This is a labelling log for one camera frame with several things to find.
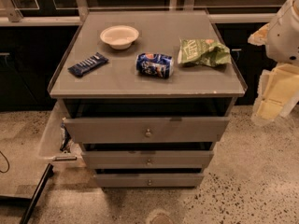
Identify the metal railing frame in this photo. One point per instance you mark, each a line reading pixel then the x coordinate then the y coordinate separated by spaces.
pixel 51 12

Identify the grey bottom drawer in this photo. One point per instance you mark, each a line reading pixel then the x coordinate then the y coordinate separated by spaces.
pixel 148 180

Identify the white paper bowl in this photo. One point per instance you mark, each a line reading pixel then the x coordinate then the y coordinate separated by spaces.
pixel 119 36

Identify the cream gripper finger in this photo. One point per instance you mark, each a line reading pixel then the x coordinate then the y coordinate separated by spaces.
pixel 278 93
pixel 259 37

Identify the snack packets in bin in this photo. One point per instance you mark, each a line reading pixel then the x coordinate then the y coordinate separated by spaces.
pixel 65 138

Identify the grey top drawer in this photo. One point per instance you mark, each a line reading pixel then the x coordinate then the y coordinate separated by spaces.
pixel 146 130

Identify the grey drawer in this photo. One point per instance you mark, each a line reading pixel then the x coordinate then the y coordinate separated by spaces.
pixel 146 130
pixel 148 180
pixel 147 159

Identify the grey drawer cabinet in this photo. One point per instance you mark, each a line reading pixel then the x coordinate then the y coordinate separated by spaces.
pixel 117 90

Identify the black metal bar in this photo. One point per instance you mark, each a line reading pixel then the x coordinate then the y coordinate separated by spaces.
pixel 38 191

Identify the grey middle drawer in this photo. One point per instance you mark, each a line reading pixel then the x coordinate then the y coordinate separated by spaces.
pixel 147 159

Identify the blue snack bar wrapper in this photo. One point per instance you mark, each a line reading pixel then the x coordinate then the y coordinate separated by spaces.
pixel 86 66

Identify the clear plastic bin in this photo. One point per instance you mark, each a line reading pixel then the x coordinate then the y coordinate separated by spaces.
pixel 51 146

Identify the blue soda can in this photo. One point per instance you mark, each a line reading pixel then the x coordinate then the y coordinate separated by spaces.
pixel 155 64

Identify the green chip bag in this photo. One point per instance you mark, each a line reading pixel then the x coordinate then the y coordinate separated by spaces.
pixel 207 52

